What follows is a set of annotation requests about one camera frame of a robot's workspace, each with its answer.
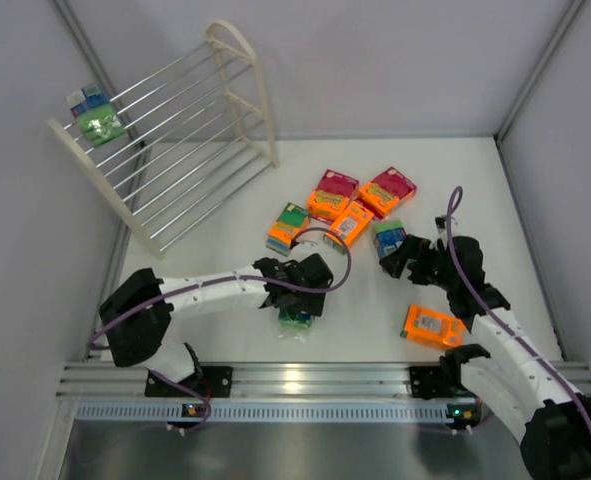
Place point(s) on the orange box near right arm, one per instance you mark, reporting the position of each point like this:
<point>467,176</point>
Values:
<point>433,329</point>

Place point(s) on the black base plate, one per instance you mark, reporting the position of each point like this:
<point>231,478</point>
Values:
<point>430,382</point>
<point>212,382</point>

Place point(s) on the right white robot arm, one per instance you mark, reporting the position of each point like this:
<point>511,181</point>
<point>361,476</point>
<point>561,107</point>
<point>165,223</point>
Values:
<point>548,416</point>

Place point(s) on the orange pink Scrub Mommy box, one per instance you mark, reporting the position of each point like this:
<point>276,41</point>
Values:
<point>331,196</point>

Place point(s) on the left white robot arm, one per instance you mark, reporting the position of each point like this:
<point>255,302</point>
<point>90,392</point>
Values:
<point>137,315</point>

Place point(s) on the orange box barcode side up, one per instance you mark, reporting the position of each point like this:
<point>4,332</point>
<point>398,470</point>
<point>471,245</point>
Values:
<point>348,227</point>

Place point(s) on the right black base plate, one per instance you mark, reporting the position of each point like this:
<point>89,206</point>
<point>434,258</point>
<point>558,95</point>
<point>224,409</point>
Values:
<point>430,382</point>

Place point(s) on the blue green Vileda sponge pack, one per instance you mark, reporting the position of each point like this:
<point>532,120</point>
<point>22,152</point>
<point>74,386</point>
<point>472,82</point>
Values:
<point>94,115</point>

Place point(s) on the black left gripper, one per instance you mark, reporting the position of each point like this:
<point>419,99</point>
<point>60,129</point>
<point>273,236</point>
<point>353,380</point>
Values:
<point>297,304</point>

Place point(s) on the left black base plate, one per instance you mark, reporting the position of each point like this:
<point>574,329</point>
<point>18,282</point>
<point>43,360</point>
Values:
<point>212,382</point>

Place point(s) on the aluminium mounting rail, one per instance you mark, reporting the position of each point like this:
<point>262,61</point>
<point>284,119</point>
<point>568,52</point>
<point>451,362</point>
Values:
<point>279,392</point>

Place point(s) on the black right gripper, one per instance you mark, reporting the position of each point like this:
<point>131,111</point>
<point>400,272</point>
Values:
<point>414,258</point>

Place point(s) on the orange green Sponge Daddy box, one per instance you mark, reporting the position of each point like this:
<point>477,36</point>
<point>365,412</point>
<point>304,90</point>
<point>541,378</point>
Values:
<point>292,220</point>

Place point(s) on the cream chrome wire shelf rack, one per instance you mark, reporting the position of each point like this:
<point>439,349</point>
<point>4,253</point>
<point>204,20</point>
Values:
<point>196,132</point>

